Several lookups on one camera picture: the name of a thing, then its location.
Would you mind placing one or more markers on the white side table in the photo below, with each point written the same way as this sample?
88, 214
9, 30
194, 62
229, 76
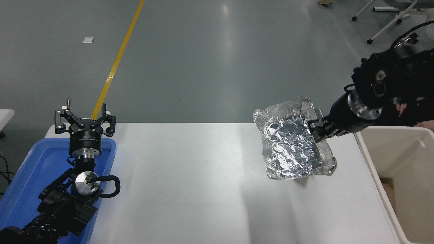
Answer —
5, 117

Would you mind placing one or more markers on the silver foil tray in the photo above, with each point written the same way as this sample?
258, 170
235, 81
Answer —
288, 149

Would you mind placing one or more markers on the person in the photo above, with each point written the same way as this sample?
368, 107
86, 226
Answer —
420, 113
325, 2

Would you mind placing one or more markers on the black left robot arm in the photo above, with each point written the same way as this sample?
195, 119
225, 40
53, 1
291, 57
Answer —
61, 206

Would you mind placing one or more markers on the blue plastic tray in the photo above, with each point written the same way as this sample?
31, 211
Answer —
40, 162

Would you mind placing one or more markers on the person's hand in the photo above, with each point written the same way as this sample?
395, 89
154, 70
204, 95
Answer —
427, 125
401, 108

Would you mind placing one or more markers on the large pale bin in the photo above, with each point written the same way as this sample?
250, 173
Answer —
410, 189

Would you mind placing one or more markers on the white wheeled chair frame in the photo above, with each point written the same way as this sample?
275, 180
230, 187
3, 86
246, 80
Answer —
386, 27

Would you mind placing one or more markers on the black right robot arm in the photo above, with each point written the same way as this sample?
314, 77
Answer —
379, 78

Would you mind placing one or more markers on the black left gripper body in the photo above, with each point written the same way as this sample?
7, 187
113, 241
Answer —
86, 141

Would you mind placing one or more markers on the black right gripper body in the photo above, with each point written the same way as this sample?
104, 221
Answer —
346, 118

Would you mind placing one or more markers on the white floor tag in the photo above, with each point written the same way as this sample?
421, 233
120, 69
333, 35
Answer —
88, 40

